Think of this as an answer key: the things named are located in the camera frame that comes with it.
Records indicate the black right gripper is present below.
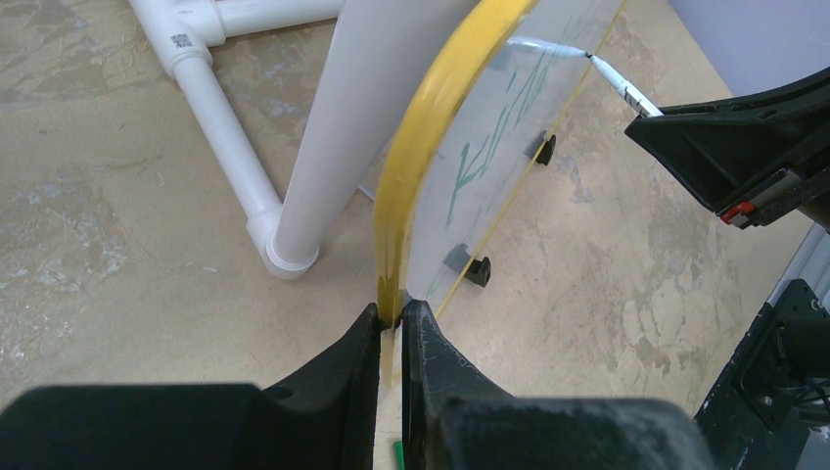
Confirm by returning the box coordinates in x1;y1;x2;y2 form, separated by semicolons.
624;70;829;231

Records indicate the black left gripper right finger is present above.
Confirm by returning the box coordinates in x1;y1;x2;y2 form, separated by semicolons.
401;300;715;469

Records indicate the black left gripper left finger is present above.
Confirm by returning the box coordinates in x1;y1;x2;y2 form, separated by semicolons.
1;305;382;469

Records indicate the green marker cap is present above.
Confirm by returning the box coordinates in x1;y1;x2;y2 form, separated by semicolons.
392;441;405;470

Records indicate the white green marker pen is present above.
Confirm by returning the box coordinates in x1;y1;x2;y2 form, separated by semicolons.
585;53;664;118

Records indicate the yellow framed whiteboard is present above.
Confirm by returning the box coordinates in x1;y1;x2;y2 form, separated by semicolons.
373;1;622;384

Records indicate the black whiteboard foot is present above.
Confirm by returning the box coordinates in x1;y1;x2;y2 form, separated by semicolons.
535;134;557;166
464;257;491;288

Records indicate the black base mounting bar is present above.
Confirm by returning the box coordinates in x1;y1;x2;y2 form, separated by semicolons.
694;279;829;469

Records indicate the thick white vertical pipe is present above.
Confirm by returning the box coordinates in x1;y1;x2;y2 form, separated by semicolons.
265;0;476;279

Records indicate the thin white vertical pipe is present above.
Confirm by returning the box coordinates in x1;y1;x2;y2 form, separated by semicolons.
130;0;343;280

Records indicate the aluminium frame rail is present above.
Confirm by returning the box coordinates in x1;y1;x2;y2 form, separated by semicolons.
766;223;829;308

